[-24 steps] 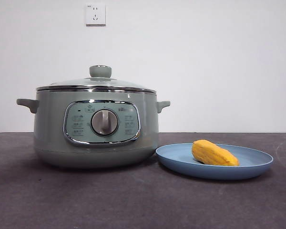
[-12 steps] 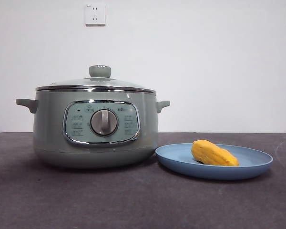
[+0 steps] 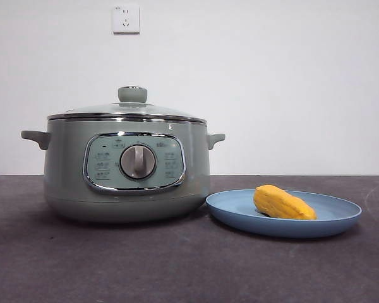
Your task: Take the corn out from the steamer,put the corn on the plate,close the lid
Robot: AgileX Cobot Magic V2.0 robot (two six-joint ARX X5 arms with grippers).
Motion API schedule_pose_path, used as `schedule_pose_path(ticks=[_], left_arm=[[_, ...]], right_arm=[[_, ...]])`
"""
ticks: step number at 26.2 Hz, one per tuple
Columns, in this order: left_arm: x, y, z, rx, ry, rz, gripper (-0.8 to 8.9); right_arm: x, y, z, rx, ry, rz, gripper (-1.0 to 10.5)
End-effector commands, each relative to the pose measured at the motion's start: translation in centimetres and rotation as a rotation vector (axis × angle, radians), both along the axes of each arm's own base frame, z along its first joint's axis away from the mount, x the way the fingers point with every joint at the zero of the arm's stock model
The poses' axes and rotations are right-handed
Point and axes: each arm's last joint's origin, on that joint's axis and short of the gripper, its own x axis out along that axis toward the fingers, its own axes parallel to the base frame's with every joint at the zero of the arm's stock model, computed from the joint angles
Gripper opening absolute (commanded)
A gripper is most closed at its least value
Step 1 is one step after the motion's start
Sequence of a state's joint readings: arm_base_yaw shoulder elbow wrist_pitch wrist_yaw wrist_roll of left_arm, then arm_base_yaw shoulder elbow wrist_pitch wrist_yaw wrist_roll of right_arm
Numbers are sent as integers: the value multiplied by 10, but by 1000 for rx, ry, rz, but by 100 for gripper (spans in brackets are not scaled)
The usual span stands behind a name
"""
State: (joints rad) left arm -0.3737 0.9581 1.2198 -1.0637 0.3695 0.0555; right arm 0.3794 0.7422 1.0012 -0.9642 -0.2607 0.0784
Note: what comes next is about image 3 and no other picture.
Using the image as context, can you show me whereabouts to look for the glass lid with green knob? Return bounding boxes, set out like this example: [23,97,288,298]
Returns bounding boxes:
[47,85,206,122]

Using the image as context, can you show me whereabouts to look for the blue round plate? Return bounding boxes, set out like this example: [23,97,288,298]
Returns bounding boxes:
[205,189,363,239]

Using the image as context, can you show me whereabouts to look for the pale green electric steamer pot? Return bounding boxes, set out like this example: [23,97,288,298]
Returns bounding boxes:
[20,117,226,224]

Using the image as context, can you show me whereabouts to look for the white wall power socket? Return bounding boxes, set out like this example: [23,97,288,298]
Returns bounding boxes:
[112,4,140,35]

